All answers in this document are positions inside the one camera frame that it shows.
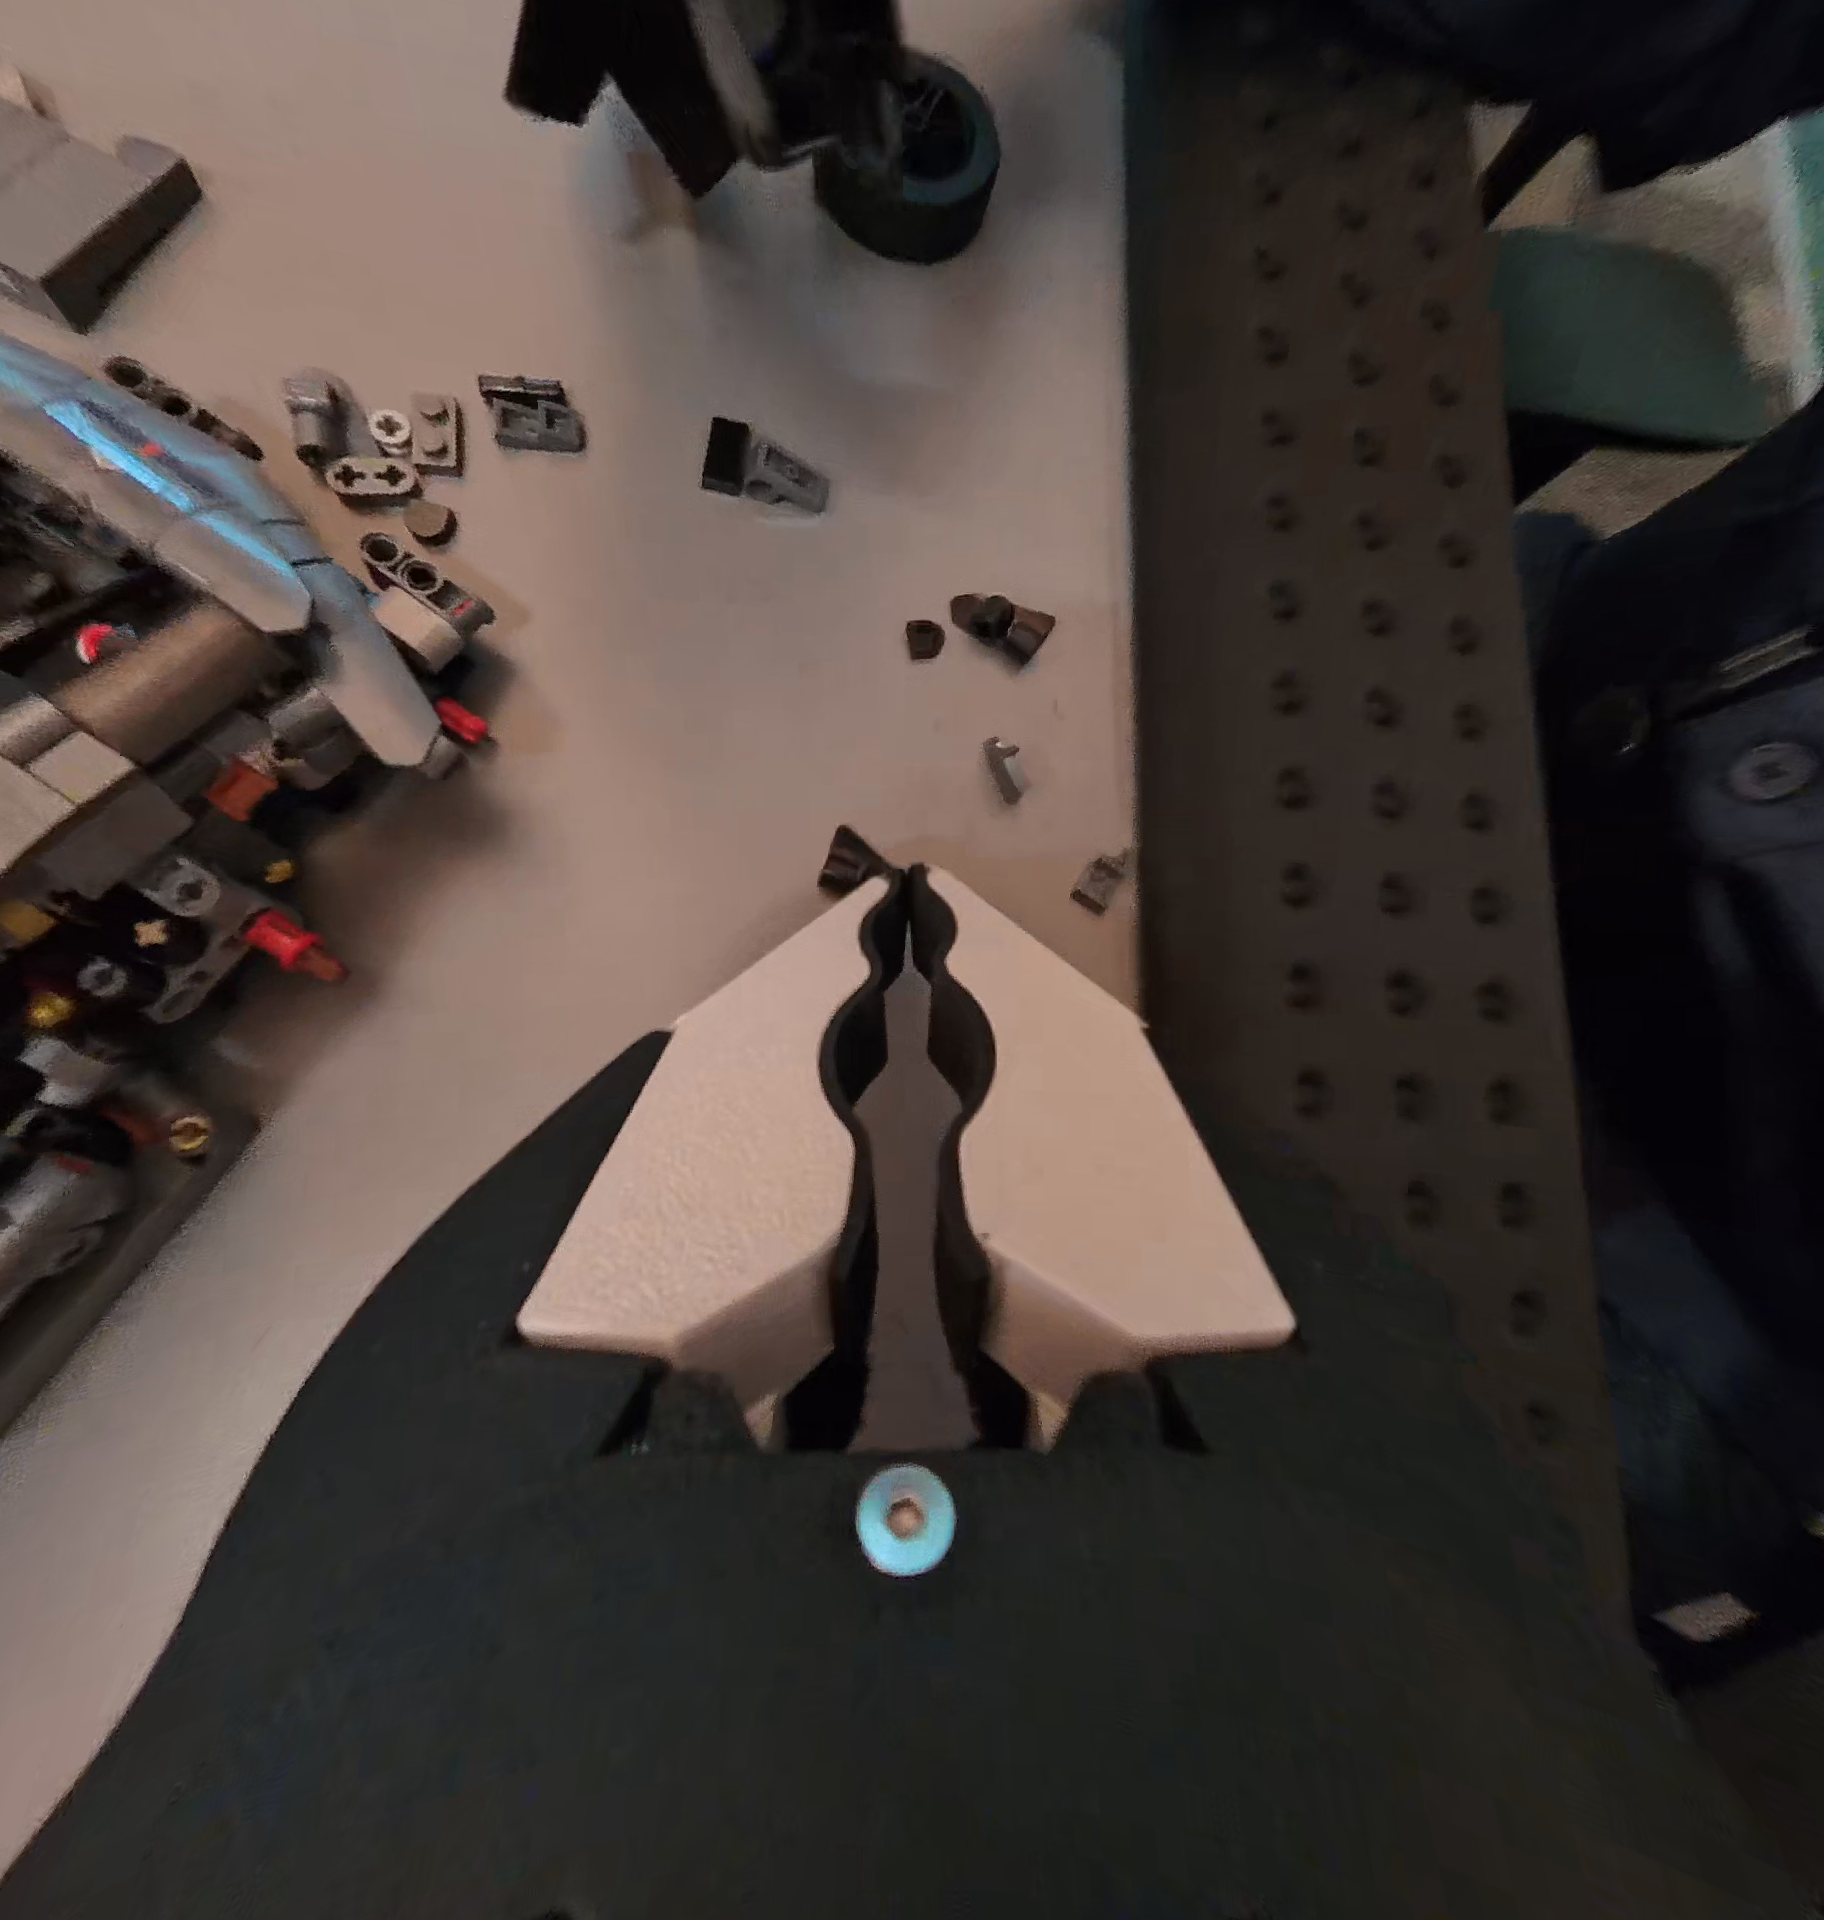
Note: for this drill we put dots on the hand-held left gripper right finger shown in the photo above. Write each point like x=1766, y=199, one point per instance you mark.
x=1136, y=1200

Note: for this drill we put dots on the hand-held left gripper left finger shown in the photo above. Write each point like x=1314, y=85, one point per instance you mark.
x=671, y=1200

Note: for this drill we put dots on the small black lego assembly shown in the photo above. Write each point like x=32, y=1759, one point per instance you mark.
x=837, y=90

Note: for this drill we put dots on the black lego connector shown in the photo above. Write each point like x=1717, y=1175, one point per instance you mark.
x=850, y=862

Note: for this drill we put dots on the person's right forearm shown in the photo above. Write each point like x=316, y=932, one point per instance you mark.
x=1602, y=60

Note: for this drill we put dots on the grey lego slope piece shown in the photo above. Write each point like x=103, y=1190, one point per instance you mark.
x=777, y=471

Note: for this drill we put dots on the small brown lego piece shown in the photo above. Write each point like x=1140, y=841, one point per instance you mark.
x=1006, y=768

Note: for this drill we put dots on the small black lego piece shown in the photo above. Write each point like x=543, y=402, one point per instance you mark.
x=1010, y=622

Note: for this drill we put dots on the tiny black lego piece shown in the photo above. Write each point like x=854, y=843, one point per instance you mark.
x=926, y=639

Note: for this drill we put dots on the light grey small lego plate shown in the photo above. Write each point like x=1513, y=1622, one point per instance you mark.
x=424, y=435

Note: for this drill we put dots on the dark half-round lego tile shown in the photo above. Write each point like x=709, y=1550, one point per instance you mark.
x=432, y=524

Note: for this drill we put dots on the grey lego plate with holes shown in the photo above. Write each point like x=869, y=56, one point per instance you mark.
x=371, y=477

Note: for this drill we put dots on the grey lego connector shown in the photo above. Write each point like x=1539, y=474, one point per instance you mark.
x=317, y=416

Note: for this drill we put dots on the grey lego car section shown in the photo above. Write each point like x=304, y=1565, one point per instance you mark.
x=176, y=601

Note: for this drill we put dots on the dark grey lego panel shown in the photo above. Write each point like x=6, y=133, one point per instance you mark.
x=72, y=211

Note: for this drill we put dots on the black perforated board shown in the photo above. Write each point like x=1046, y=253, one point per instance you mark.
x=1347, y=751

